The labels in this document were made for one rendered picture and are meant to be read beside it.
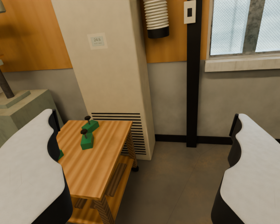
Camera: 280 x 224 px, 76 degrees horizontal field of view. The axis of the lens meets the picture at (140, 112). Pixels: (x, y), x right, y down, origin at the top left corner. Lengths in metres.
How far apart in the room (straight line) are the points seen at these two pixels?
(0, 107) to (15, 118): 0.20
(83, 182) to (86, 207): 0.37
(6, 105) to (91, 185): 1.08
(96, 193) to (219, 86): 1.23
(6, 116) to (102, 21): 1.02
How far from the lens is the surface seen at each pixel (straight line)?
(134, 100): 1.41
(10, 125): 1.75
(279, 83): 1.76
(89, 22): 1.34
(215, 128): 1.87
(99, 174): 1.07
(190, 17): 1.38
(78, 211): 1.42
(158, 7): 1.31
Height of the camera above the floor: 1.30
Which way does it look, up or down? 31 degrees down
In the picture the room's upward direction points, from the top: 9 degrees counter-clockwise
